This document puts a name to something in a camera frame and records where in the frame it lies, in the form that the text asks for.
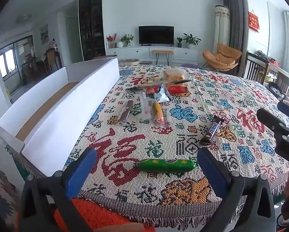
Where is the white cardboard box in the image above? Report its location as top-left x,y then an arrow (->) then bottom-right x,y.
0,57 -> 121,177

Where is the white door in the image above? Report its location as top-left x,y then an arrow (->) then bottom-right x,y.
66,17 -> 83,63

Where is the wooden stool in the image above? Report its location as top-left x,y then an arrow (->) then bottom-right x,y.
152,50 -> 174,66

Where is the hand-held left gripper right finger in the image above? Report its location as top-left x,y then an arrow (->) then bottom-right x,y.
197,147 -> 276,232

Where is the green sausage stick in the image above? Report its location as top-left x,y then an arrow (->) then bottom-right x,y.
135,159 -> 197,174

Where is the bagged sliced bread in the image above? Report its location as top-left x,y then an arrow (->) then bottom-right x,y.
161,68 -> 191,86

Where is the green potted plant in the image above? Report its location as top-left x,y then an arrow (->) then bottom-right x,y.
121,34 -> 134,47

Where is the covered standing air conditioner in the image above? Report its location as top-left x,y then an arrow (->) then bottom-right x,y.
214,5 -> 231,51

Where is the red wall hanging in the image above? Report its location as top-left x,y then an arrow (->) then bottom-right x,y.
248,11 -> 260,32

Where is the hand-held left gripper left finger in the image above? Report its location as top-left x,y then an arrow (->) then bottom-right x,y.
18,147 -> 98,232

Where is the orange lounge chair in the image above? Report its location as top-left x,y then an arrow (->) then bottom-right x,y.
202,43 -> 243,72

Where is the beige round cushion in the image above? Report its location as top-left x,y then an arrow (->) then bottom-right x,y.
119,58 -> 141,65

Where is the dark glass cabinet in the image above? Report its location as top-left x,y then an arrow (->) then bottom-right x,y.
78,0 -> 106,62

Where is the orange sausage packet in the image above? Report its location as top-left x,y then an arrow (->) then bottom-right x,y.
148,101 -> 171,127

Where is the red flower plant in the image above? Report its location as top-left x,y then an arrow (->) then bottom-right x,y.
106,33 -> 117,48

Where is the dark wooden chair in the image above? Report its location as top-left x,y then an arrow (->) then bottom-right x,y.
242,52 -> 270,85

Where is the glass balcony door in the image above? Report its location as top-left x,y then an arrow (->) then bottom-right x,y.
0,36 -> 36,83

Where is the wooden dining chair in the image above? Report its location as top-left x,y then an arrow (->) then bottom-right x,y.
44,49 -> 63,74

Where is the grey curtain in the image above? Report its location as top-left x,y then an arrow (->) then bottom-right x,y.
223,0 -> 246,54

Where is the clear long snack packet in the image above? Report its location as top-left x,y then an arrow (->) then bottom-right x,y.
138,90 -> 152,121

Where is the red snack packet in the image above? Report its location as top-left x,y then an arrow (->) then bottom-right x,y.
146,85 -> 191,97

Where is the white television cabinet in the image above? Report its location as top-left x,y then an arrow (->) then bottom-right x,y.
105,46 -> 199,63

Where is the brown chocolate bar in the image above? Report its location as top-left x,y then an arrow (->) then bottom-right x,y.
199,116 -> 224,148

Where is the round ceiling lamp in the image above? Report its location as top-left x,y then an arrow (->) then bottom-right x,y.
16,14 -> 32,23

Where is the orange fuzzy cloth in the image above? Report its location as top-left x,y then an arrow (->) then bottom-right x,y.
54,198 -> 157,232

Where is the wall painting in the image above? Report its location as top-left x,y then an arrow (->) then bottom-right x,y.
40,24 -> 49,44

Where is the cluttered side table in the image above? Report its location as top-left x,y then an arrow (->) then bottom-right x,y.
256,51 -> 289,107

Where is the patterned floor rug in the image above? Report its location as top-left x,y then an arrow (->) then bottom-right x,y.
0,155 -> 21,223

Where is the printed woven blanket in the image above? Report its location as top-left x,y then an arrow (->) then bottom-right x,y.
5,64 -> 289,232

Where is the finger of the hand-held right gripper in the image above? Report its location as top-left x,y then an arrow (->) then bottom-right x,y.
257,108 -> 289,148
277,101 -> 289,120

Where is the black television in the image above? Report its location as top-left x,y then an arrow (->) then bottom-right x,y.
139,26 -> 174,47

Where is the large white-pot plant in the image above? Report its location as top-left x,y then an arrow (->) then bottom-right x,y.
182,33 -> 201,49

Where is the blue white snack packet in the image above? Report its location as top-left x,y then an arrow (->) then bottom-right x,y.
152,84 -> 172,103

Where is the brown stick snack packet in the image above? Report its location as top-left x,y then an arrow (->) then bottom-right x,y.
118,100 -> 134,126

